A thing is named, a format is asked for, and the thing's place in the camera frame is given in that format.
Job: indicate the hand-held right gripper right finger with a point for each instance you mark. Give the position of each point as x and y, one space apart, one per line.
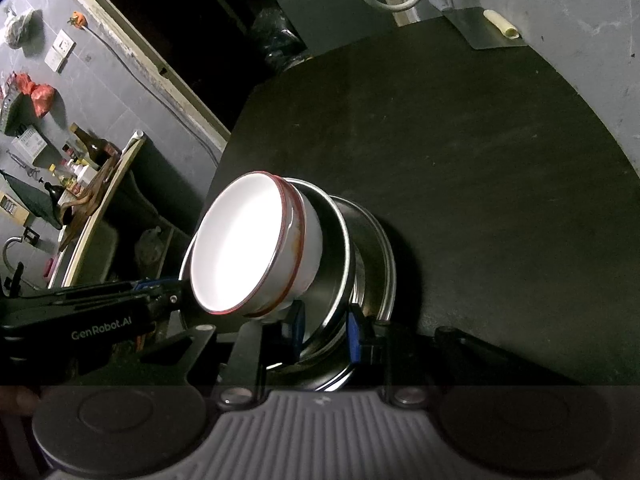
356 335

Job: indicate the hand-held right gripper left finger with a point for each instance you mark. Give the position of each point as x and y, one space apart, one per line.
296 332

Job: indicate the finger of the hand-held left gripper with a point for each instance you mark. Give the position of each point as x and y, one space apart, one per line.
170 302
147 286

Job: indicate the steel bowl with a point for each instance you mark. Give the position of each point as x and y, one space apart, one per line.
332 240

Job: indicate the wooden counter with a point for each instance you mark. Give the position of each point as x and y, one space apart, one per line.
107 210

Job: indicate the metal faucet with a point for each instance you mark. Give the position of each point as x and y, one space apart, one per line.
12 247

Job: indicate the wooden cutting board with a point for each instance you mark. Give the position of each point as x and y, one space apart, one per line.
87 205

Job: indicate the black pump bottle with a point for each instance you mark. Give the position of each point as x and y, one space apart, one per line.
55 192

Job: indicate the green hanging cloth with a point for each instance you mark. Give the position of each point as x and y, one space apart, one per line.
30 200

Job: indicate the dark glass bottle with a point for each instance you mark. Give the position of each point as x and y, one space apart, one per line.
97 147

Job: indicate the red plastic bag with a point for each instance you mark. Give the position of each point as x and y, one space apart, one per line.
37 95

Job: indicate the orange plug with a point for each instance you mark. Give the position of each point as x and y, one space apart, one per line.
78 19

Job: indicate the black plastic bag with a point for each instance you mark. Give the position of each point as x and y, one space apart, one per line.
277 40

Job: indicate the small hanging bag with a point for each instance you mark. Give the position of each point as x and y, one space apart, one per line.
22 27

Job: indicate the dark cabinet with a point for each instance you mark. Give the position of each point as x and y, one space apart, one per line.
335 15

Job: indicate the grey flat sheet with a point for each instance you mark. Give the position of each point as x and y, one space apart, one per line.
482 32

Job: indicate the cream paper roll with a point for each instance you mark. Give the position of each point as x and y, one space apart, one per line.
501 24

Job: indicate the paper wall note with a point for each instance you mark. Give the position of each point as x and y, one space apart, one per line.
29 144

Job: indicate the grey wall shelf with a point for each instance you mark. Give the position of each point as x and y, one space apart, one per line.
11 115

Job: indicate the white wall switch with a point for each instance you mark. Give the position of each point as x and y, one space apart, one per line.
60 50

